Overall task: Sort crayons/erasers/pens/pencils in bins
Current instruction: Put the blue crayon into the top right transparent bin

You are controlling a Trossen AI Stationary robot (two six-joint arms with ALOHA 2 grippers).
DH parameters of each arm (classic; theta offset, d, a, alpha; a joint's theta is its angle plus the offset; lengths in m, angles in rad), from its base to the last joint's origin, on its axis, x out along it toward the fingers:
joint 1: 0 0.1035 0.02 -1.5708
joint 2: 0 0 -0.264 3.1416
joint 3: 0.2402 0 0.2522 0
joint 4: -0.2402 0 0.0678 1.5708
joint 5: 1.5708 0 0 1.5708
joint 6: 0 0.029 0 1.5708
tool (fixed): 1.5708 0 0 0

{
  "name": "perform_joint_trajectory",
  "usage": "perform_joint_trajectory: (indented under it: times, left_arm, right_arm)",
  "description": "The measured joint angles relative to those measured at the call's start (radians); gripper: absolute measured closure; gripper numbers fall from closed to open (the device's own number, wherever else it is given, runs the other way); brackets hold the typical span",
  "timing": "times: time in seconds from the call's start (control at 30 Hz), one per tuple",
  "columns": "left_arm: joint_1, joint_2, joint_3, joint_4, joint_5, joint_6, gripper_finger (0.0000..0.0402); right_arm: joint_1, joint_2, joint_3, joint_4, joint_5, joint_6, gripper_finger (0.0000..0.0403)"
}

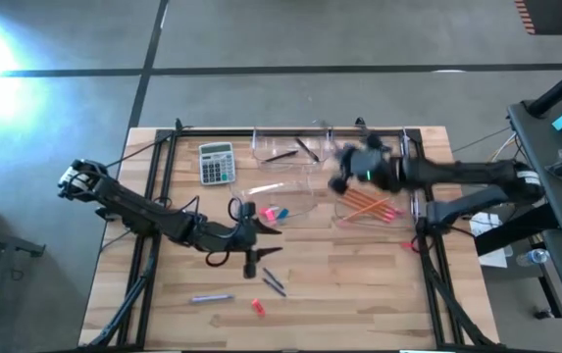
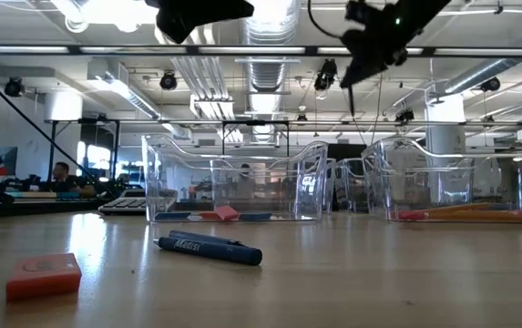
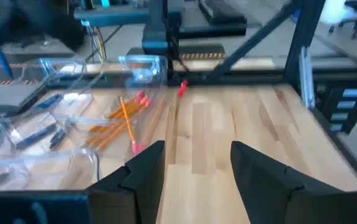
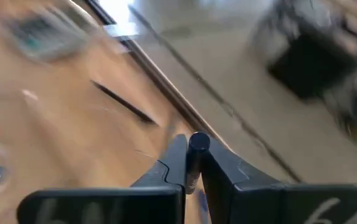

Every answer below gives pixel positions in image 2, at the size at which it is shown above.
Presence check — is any grey desk calculator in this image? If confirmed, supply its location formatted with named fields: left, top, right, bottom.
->
left=97, top=188, right=148, bottom=217

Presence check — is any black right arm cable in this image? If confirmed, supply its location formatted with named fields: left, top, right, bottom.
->
left=307, top=0, right=349, bottom=40

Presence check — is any person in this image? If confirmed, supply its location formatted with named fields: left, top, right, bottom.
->
left=41, top=160, right=97, bottom=198
left=237, top=162, right=255, bottom=188

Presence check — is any black ceiling camera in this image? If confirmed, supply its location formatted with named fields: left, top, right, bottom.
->
left=159, top=69, right=179, bottom=92
left=312, top=57, right=339, bottom=92
left=4, top=76, right=26, bottom=98
left=394, top=108, right=416, bottom=124
left=478, top=76, right=502, bottom=94

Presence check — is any silver ventilation duct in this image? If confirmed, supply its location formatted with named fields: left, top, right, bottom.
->
left=236, top=0, right=303, bottom=143

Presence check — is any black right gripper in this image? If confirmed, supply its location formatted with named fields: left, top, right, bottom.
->
left=339, top=0, right=426, bottom=89

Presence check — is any blue eraser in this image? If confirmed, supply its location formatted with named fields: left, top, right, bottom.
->
left=153, top=210, right=192, bottom=222
left=237, top=211, right=274, bottom=222

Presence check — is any black metal frame stand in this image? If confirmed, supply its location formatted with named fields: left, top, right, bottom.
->
left=220, top=119, right=292, bottom=159
left=44, top=117, right=121, bottom=192

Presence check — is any clear plastic bin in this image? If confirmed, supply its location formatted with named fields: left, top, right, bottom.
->
left=209, top=154, right=338, bottom=215
left=334, top=156, right=476, bottom=215
left=360, top=135, right=522, bottom=225
left=140, top=133, right=330, bottom=224

